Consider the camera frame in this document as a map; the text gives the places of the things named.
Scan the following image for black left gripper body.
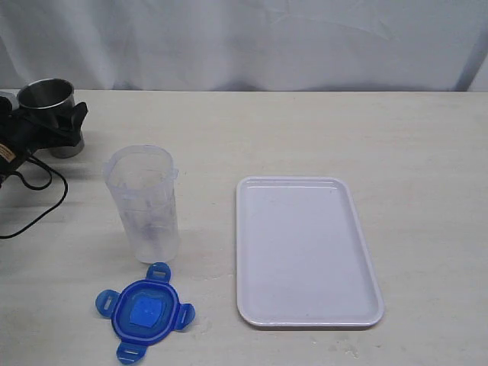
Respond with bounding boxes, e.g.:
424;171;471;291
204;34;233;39
1;95;74;181

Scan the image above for stainless steel cup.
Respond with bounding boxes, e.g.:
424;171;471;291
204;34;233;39
17;79;85;159

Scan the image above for white backdrop curtain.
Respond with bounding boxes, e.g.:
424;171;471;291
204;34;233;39
1;1;487;92

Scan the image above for blue plastic clip lid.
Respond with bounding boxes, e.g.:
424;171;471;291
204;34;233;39
95;262;196;365

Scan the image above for white rectangular tray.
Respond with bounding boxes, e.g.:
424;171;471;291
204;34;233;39
236;176;385;329

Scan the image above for clear plastic tall container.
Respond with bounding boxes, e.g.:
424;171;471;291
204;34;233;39
103;145;179;263

